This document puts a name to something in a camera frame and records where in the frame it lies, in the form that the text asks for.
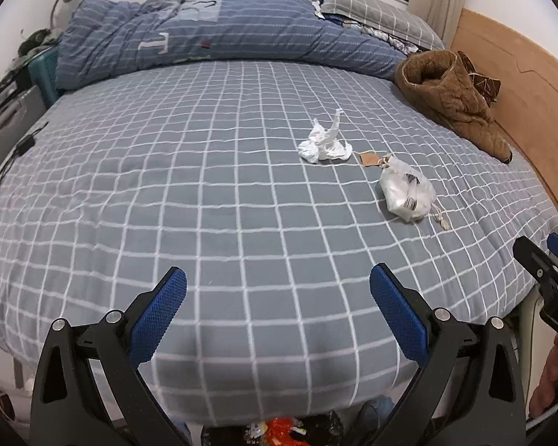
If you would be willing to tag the blue striped quilt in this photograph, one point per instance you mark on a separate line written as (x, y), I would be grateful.
(237, 28)

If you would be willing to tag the plaid cloth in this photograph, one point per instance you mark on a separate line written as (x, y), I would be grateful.
(386, 37)

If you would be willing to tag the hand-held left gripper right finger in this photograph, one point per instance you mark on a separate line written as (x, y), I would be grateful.
(395, 316)

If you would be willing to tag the dark cloth pile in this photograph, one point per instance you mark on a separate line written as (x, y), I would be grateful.
(37, 39)

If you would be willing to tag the clear plastic bag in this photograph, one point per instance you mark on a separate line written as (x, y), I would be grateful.
(407, 190)

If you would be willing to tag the small brown paper tag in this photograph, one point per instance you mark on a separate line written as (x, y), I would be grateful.
(369, 159)

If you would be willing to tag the crumpled white tissue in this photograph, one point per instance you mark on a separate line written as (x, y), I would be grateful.
(318, 141)

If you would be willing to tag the person's right hand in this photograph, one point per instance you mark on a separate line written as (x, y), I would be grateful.
(546, 390)

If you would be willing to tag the grey checked pillow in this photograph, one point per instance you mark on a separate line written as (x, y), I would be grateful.
(376, 4)

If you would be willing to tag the wooden headboard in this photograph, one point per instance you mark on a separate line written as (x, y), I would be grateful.
(530, 83)

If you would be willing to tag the blue plastic stool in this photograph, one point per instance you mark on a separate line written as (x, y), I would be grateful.
(44, 74)

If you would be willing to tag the grey suitcase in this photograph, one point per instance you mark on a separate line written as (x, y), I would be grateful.
(9, 116)

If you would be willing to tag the brown quilted jacket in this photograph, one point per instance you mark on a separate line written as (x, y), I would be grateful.
(446, 97)

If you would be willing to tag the grey checked bed sheet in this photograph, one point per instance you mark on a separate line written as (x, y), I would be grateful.
(190, 172)

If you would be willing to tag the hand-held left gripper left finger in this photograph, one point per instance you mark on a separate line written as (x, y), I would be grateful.
(160, 316)

